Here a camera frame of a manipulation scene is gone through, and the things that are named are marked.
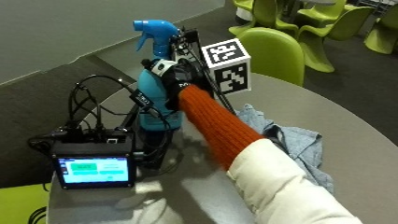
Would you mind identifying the blue spray bottle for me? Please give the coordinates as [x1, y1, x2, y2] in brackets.
[131, 19, 183, 132]

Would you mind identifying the white marker cube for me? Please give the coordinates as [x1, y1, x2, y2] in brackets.
[199, 37, 253, 95]

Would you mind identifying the black device with screen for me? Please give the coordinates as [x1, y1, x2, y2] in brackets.
[49, 128, 138, 190]

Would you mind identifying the blue-grey cloth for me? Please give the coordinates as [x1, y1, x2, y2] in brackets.
[234, 103, 335, 194]

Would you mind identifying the black cable with tag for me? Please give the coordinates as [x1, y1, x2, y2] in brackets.
[127, 89, 174, 171]

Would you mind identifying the thin black glove cable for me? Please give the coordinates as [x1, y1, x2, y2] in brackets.
[178, 39, 238, 116]

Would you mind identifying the black palm camera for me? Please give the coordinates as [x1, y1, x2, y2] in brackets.
[177, 27, 201, 45]

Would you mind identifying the black looped cable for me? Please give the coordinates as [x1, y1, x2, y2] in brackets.
[26, 74, 139, 157]

